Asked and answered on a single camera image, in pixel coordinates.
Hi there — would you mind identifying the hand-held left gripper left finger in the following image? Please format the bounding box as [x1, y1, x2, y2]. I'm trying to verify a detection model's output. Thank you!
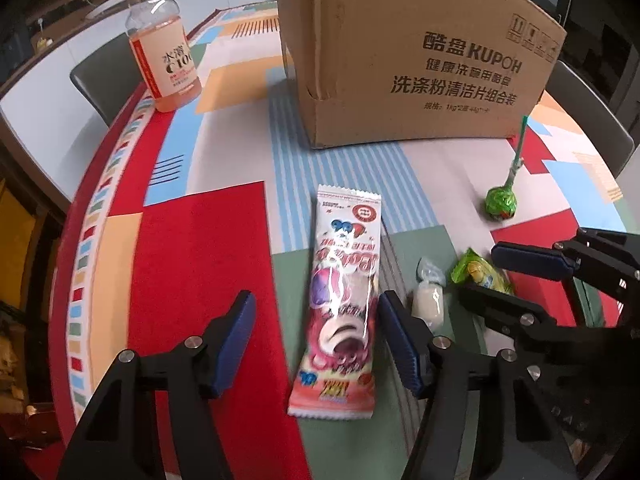
[56, 289, 258, 480]

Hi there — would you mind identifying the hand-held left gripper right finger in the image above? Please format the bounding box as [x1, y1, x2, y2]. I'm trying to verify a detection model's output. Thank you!
[377, 289, 581, 480]

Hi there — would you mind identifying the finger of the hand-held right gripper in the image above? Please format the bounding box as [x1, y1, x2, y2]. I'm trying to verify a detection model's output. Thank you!
[459, 282, 558, 349]
[491, 227, 640, 287]

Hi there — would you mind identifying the small green candy packet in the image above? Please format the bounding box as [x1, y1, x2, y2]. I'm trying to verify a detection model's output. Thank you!
[450, 247, 516, 297]

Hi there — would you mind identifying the long pink snack packet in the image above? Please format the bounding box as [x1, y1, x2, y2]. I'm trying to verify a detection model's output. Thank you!
[287, 185, 383, 420]

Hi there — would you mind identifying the brown cardboard box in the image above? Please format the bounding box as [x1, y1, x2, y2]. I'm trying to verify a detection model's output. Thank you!
[275, 0, 568, 150]

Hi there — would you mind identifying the white wrapped candy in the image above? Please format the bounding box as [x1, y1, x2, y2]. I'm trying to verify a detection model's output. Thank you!
[410, 256, 448, 332]

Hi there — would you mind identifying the green wrapped lollipop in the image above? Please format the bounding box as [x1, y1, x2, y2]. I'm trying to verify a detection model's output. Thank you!
[485, 115, 530, 222]

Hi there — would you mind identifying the dark grey dining chair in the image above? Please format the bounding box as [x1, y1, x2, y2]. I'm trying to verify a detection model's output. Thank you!
[69, 45, 151, 126]
[530, 60, 636, 178]

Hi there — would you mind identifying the wooden glass display cabinet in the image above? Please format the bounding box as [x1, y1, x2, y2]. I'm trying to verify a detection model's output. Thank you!
[0, 160, 66, 461]

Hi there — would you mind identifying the pink drink bottle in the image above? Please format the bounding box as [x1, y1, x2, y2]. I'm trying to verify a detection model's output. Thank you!
[121, 0, 203, 113]

